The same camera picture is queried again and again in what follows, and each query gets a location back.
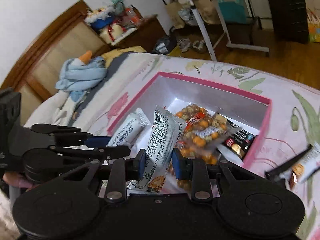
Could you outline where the yellow pillow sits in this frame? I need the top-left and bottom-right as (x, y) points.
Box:
(101, 46), (148, 68)

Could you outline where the wooden nightstand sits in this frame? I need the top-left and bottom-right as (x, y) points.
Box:
(110, 14), (173, 53)

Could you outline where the red gift bag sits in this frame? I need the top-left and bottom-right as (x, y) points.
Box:
(124, 6), (145, 25)

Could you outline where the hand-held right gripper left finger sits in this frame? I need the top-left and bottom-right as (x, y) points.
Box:
(59, 149), (147, 203)

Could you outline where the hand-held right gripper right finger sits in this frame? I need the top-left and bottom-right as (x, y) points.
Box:
(172, 147), (253, 203)

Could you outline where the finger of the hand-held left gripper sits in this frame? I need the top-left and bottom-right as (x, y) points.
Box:
(31, 124), (113, 147)
(47, 146), (132, 161)

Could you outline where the brown paper bag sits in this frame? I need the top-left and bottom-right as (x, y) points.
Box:
(166, 2), (186, 29)

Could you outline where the light blue plush toy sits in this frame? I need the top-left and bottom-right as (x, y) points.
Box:
(55, 51), (108, 101)

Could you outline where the red label coated nut bag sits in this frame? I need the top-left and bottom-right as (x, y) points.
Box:
(175, 104), (228, 153)

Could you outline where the colourful cartoon gift bag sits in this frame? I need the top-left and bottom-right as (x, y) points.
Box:
(308, 7), (320, 43)

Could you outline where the grey sneaker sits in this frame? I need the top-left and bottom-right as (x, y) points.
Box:
(192, 39), (207, 53)
(177, 38), (191, 53)

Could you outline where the pink cardboard box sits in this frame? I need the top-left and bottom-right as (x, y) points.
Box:
(107, 71), (272, 170)

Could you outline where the wooden headboard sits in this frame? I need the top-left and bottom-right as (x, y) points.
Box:
(0, 0), (111, 127)

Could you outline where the grey blanket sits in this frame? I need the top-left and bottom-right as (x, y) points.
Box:
(71, 52), (134, 128)

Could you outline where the black gold print snack packet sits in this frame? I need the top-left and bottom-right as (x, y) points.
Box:
(217, 120), (258, 159)

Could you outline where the teal shopping bag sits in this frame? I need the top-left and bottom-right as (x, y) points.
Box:
(217, 0), (248, 25)

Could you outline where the plain black snack packet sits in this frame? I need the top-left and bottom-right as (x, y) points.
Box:
(264, 146), (313, 182)

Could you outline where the cream box with red ribbon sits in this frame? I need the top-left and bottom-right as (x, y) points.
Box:
(98, 22), (131, 45)

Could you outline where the black suitcase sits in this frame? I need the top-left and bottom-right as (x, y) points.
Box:
(264, 0), (311, 45)

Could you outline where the white date snack packet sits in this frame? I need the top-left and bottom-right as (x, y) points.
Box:
(126, 105), (187, 193)
(107, 108), (151, 151)
(287, 149), (320, 191)

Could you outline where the black plastic bag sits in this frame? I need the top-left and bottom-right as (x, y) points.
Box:
(152, 34), (178, 55)

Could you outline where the wooden top folding table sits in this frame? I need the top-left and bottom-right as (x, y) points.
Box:
(172, 0), (279, 62)

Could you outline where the blue bag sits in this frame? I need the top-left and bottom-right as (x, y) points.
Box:
(89, 17), (113, 30)

